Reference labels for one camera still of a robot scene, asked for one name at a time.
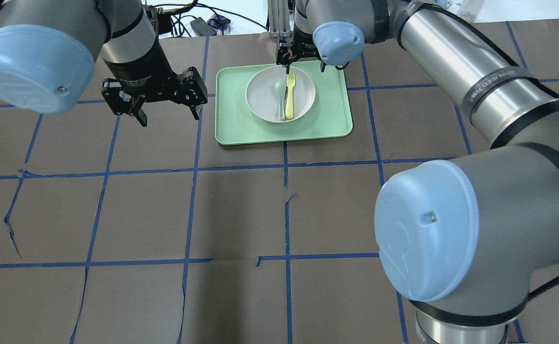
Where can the black power adapter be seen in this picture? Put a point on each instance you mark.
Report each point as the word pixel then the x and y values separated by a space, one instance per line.
pixel 202 28

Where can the pale green plastic spoon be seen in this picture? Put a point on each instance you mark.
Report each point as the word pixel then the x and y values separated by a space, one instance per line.
pixel 279 89

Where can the aluminium frame post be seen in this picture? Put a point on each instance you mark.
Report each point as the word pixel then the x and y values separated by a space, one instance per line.
pixel 278 14

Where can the mint green tray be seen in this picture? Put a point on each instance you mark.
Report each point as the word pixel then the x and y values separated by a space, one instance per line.
pixel 236 124

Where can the white round plate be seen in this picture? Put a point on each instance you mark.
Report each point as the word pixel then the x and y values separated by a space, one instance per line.
pixel 261 99

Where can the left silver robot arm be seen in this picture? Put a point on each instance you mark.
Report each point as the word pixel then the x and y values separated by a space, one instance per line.
pixel 49 49

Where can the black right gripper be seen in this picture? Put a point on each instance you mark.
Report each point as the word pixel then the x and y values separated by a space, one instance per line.
pixel 303 46

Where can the yellow plastic fork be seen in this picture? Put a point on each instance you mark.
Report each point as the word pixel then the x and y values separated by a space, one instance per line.
pixel 290 84

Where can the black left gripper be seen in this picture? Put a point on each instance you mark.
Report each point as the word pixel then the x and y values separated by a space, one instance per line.
pixel 138 66

